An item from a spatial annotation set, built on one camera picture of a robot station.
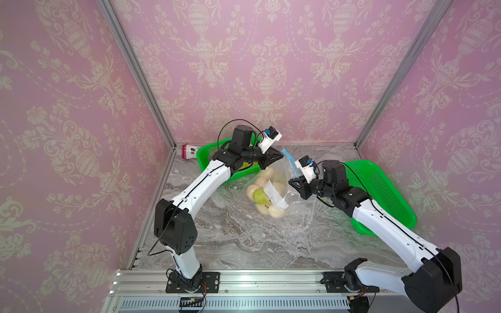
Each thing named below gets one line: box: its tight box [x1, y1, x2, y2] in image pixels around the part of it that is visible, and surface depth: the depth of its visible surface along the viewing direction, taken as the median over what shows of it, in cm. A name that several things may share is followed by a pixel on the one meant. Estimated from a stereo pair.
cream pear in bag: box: [246, 183, 260, 201], surface depth 91 cm
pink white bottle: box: [181, 143, 201, 160], surface depth 111 cm
